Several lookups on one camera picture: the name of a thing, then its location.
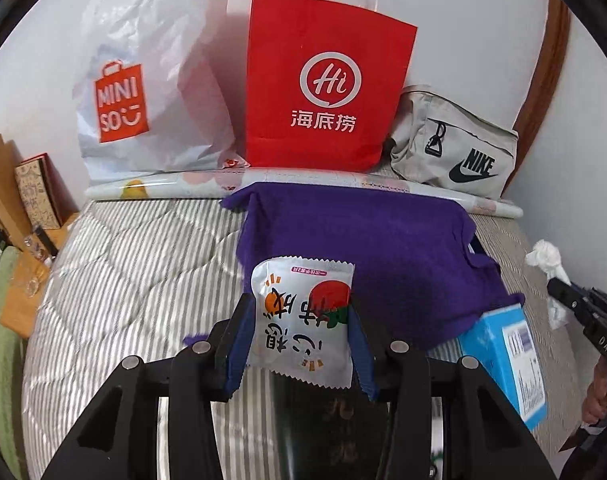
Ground red paper bag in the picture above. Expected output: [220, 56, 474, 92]
[244, 0, 418, 173]

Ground person's right hand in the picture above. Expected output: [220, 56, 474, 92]
[581, 359, 607, 428]

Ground blue tissue pack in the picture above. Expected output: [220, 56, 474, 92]
[457, 304, 543, 431]

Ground green cloth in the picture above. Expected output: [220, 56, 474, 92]
[0, 247, 30, 480]

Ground dark green box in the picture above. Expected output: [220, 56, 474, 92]
[268, 374, 395, 480]

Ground white tissue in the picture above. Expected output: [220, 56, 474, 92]
[525, 240, 574, 331]

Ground white snack packet orange print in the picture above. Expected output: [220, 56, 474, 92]
[246, 255, 357, 391]

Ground patterned cardboard box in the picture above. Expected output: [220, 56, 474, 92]
[14, 152, 79, 231]

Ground purple cloth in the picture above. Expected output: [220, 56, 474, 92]
[182, 182, 527, 352]

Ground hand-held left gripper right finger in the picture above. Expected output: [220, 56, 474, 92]
[347, 305, 559, 480]

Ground wooden tray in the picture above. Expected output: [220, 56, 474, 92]
[0, 212, 79, 342]

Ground brown wooden door frame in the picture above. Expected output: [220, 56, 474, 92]
[502, 0, 572, 197]

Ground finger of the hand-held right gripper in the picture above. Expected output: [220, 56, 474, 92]
[547, 277, 591, 332]

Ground wooden boards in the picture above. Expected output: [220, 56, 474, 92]
[0, 132, 34, 256]

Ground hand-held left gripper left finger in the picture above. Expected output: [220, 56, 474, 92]
[41, 294, 258, 480]

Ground white plastic shopping bag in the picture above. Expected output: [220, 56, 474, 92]
[72, 0, 244, 183]

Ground grey waist bag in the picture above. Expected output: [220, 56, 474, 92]
[388, 85, 519, 200]

